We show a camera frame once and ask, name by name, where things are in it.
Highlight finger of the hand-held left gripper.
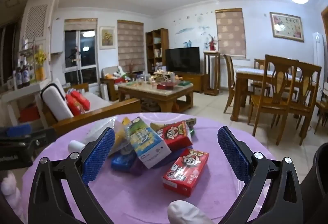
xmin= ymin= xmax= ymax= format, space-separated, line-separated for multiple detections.
xmin=0 ymin=127 xmax=57 ymax=157
xmin=0 ymin=123 xmax=33 ymax=141

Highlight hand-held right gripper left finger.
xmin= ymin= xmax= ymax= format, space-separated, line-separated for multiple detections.
xmin=28 ymin=127 xmax=116 ymax=224

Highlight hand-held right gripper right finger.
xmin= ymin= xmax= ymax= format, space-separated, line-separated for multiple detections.
xmin=217 ymin=126 xmax=304 ymax=224

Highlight white cylinder tube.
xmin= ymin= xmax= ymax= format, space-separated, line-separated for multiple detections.
xmin=68 ymin=140 xmax=86 ymax=154

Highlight blue packet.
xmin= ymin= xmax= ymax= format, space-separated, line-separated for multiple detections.
xmin=111 ymin=152 xmax=137 ymax=171

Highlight clear plastic bag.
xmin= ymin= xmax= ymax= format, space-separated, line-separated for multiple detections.
xmin=86 ymin=118 xmax=126 ymax=147

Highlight blue green drink carton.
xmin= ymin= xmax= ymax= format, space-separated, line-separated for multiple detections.
xmin=124 ymin=117 xmax=172 ymax=169

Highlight red cartoon face carton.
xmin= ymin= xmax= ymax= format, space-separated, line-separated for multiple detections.
xmin=156 ymin=120 xmax=193 ymax=151
xmin=163 ymin=148 xmax=209 ymax=197

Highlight small green packet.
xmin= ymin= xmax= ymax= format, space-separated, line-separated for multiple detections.
xmin=187 ymin=118 xmax=198 ymax=135

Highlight black trash bin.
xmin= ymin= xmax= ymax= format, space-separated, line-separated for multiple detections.
xmin=300 ymin=142 xmax=328 ymax=224

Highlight person's left hand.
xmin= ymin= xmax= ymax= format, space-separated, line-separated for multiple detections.
xmin=0 ymin=172 xmax=21 ymax=204

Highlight person's right hand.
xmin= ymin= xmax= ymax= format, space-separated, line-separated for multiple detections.
xmin=167 ymin=200 xmax=214 ymax=224

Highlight red box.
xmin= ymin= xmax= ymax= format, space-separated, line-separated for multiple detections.
xmin=19 ymin=105 xmax=40 ymax=123

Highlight white side counter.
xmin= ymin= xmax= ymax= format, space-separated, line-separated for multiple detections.
xmin=0 ymin=78 xmax=52 ymax=132

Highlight white black-trimmed back cushion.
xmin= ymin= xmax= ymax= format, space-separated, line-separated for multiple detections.
xmin=40 ymin=78 xmax=74 ymax=122

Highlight wooden sofa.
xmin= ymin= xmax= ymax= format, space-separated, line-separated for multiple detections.
xmin=34 ymin=78 xmax=142 ymax=137

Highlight red cushion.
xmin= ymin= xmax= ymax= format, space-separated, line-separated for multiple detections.
xmin=66 ymin=93 xmax=84 ymax=117
xmin=70 ymin=90 xmax=91 ymax=110

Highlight brown beer bottle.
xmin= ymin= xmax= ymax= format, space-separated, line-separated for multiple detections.
xmin=15 ymin=61 xmax=23 ymax=89
xmin=22 ymin=60 xmax=31 ymax=87

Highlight purple tablecloth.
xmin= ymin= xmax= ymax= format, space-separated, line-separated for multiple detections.
xmin=22 ymin=111 xmax=276 ymax=224

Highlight yellow flowers in vase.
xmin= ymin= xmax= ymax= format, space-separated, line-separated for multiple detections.
xmin=33 ymin=50 xmax=48 ymax=81

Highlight wooden armchair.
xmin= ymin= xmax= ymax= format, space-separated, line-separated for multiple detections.
xmin=100 ymin=66 xmax=129 ymax=101

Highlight wooden dining table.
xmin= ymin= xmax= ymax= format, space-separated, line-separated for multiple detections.
xmin=230 ymin=67 xmax=321 ymax=122

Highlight wooden coffee table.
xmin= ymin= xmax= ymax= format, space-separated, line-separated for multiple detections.
xmin=118 ymin=82 xmax=194 ymax=113

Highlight wooden television stand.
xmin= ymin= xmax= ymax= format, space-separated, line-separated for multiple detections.
xmin=177 ymin=73 xmax=209 ymax=94

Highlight glass balcony door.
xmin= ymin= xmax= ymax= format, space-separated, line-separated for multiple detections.
xmin=64 ymin=29 xmax=99 ymax=86

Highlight red tray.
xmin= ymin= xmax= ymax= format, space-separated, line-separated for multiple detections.
xmin=157 ymin=82 xmax=177 ymax=90

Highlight wooden ornament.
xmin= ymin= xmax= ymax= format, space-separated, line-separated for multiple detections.
xmin=153 ymin=70 xmax=175 ymax=83

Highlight tall wooden plant stand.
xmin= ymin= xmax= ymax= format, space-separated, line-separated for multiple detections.
xmin=203 ymin=51 xmax=221 ymax=96

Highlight white lattice cabinet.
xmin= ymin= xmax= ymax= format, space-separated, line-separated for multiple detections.
xmin=22 ymin=0 xmax=55 ymax=55

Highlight black television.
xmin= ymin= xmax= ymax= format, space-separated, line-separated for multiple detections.
xmin=165 ymin=47 xmax=201 ymax=74

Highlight beige patterned roller blind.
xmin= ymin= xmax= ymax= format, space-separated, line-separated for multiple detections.
xmin=117 ymin=19 xmax=145 ymax=73
xmin=215 ymin=8 xmax=247 ymax=58

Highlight red vase with plant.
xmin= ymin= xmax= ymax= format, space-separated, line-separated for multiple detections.
xmin=207 ymin=34 xmax=217 ymax=51

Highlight framed sunflower painting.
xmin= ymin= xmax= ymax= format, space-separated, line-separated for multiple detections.
xmin=99 ymin=26 xmax=116 ymax=50

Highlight short beige window blind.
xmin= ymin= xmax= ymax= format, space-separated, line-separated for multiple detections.
xmin=64 ymin=18 xmax=98 ymax=32

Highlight wooden bookshelf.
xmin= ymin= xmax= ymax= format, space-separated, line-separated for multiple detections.
xmin=145 ymin=28 xmax=170 ymax=73

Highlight white standing air conditioner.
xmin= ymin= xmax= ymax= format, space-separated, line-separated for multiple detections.
xmin=312 ymin=32 xmax=325 ymax=65

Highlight framed flower picture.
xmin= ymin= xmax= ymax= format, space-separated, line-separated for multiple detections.
xmin=270 ymin=12 xmax=304 ymax=43

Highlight metal wire rack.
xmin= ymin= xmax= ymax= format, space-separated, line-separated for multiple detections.
xmin=18 ymin=39 xmax=43 ymax=60

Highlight white wall box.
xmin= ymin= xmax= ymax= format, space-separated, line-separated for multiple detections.
xmin=50 ymin=19 xmax=64 ymax=55

